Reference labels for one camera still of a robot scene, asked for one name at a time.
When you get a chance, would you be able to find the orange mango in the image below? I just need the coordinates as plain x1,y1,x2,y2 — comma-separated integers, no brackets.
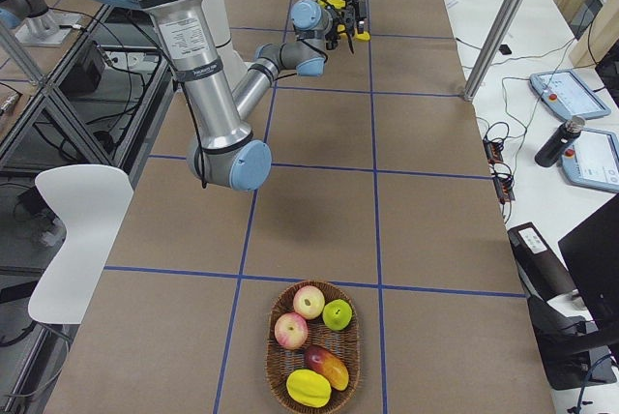
304,345,349,392

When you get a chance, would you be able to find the red yellow apple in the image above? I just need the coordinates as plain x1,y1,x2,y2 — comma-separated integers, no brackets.
293,285,325,320

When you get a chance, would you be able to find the small black box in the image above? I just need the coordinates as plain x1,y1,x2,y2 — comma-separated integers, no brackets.
499,44,512,55

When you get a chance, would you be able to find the white camera post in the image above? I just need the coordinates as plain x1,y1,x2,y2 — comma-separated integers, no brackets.
202,0,248,88

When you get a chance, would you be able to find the wicker fruit basket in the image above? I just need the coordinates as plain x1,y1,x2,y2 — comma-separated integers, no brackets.
266,281,361,413

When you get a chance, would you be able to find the green pear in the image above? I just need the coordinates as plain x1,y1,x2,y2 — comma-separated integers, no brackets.
322,299,353,331

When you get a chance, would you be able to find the pink peach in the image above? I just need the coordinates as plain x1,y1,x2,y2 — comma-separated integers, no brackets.
274,312,309,350

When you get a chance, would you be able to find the yellow starfruit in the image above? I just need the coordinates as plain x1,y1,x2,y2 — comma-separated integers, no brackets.
286,369,332,408

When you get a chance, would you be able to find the near teach pendant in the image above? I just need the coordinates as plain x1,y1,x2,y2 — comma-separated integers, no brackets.
561,128,618,192

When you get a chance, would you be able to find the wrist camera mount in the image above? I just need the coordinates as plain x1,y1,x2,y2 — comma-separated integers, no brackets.
325,5,356,53

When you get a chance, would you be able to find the aluminium frame post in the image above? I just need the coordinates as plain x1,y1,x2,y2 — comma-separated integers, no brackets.
463,0,523,102

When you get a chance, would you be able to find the white chair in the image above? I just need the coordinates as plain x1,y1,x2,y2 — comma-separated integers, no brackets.
28,164,133,324

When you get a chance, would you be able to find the black water bottle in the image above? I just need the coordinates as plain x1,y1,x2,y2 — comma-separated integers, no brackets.
534,115,586,167

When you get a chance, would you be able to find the teach pendant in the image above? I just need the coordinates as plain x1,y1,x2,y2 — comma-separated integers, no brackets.
529,70,610,120
561,128,618,192

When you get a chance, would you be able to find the far teach pendant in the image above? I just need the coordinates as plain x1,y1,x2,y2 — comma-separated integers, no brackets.
529,70,610,120

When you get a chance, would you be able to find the black monitor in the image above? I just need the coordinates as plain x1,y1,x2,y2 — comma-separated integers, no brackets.
559,195,618,324

